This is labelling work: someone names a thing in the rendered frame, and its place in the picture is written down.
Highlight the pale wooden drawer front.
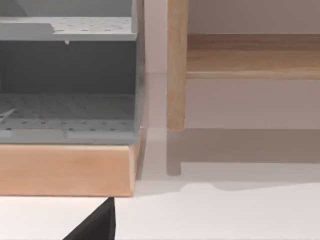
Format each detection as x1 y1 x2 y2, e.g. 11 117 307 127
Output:
0 142 141 198

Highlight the grey pierced drawer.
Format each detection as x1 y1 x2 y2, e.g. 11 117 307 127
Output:
0 93 140 146

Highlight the grey cabinet with dark inside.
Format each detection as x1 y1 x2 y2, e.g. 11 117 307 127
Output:
0 0 146 133

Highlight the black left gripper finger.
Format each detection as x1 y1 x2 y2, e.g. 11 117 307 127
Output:
62 196 118 240

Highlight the wooden open shelf unit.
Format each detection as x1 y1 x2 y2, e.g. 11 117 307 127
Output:
165 0 320 132

